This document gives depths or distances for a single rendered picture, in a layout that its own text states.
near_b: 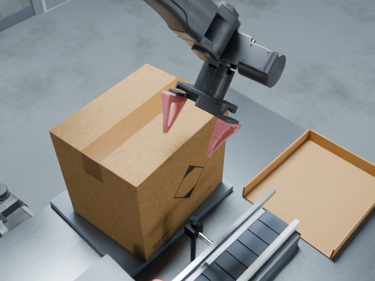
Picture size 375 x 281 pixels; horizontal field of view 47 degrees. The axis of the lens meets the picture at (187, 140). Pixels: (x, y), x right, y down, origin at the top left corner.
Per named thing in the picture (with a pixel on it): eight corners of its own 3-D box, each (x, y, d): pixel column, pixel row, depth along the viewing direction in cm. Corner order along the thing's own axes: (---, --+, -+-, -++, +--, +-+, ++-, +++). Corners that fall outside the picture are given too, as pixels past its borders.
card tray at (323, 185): (330, 259, 98) (334, 250, 96) (241, 196, 111) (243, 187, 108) (390, 186, 114) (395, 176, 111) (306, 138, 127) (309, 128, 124)
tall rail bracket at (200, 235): (207, 280, 95) (210, 240, 83) (183, 260, 98) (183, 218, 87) (217, 271, 96) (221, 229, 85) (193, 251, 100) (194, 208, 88)
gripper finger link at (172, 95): (176, 144, 74) (198, 95, 72) (145, 127, 77) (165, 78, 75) (194, 144, 80) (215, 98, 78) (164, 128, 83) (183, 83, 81)
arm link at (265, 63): (214, -4, 66) (187, 46, 66) (279, 20, 61) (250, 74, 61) (236, 29, 77) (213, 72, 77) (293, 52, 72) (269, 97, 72)
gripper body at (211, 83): (220, 114, 71) (239, 72, 69) (172, 90, 75) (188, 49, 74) (234, 116, 76) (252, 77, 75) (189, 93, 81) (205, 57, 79)
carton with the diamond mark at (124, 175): (146, 264, 95) (135, 187, 76) (72, 210, 106) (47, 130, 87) (222, 181, 112) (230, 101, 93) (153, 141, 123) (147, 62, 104)
